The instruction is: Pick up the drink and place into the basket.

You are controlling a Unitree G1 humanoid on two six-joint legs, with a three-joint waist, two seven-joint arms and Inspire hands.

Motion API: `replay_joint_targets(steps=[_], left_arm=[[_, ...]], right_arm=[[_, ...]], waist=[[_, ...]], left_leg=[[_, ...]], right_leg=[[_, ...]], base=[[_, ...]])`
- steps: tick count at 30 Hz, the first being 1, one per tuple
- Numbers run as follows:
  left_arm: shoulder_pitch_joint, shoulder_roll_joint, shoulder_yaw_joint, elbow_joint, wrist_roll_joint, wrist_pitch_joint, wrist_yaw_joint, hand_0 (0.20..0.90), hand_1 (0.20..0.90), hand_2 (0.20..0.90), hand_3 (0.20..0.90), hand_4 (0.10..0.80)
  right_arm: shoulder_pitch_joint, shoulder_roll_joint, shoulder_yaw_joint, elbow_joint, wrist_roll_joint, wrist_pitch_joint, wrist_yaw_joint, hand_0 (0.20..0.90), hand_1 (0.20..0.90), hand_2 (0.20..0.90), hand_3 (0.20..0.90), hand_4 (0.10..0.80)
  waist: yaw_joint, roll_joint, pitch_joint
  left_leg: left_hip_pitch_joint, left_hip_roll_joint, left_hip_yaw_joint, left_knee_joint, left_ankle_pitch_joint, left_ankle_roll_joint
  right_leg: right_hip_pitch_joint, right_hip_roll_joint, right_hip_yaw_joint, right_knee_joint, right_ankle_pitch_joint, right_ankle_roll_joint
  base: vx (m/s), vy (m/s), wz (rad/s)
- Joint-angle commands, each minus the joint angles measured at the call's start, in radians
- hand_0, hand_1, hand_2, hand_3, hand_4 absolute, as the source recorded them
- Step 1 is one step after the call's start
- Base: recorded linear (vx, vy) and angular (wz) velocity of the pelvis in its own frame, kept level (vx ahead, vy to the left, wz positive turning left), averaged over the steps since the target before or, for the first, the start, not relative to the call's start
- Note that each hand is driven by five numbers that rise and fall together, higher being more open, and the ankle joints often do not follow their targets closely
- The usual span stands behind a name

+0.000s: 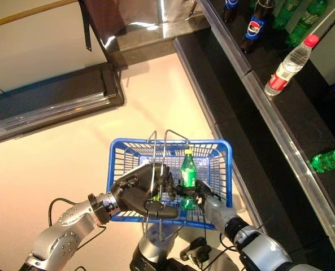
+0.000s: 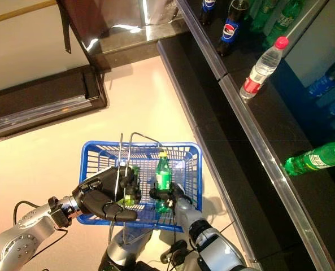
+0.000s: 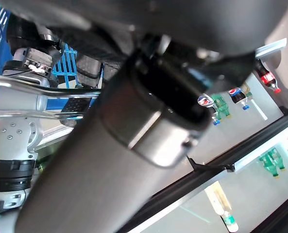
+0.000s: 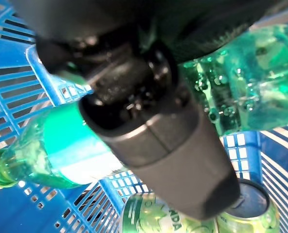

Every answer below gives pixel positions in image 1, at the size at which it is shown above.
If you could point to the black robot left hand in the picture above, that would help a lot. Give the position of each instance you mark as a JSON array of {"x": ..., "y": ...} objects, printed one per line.
[{"x": 133, "y": 194}]

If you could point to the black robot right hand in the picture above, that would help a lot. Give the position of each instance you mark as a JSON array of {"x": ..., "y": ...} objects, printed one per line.
[{"x": 204, "y": 192}]

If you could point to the green sprite bottle yellow cap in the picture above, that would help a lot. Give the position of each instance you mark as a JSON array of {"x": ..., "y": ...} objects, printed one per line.
[
  {"x": 331, "y": 159},
  {"x": 286, "y": 14},
  {"x": 188, "y": 172},
  {"x": 305, "y": 22}
]

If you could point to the blue plastic shopping basket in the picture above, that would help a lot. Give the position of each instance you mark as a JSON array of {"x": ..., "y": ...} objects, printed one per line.
[{"x": 206, "y": 141}]

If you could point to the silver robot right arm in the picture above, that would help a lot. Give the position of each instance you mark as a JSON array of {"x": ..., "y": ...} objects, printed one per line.
[{"x": 257, "y": 245}]

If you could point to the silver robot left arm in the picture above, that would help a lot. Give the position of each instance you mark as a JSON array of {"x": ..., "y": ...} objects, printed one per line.
[{"x": 68, "y": 226}]

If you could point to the silver robot right leg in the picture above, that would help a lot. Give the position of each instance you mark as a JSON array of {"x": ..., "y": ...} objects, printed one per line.
[{"x": 196, "y": 249}]

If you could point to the black bottom shelf board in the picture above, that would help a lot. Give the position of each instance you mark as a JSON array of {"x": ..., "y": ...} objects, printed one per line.
[{"x": 226, "y": 98}]

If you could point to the black shelf board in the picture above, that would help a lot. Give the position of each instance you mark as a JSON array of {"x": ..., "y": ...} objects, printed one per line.
[
  {"x": 311, "y": 118},
  {"x": 226, "y": 98}
]

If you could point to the black middle shelf board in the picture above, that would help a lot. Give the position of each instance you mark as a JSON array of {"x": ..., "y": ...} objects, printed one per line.
[{"x": 311, "y": 118}]

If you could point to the clear water bottle red cap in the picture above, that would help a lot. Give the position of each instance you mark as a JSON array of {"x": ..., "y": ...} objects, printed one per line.
[{"x": 286, "y": 70}]

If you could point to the glossy brown end panel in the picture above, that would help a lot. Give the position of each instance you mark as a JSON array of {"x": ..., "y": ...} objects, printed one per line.
[{"x": 108, "y": 17}]

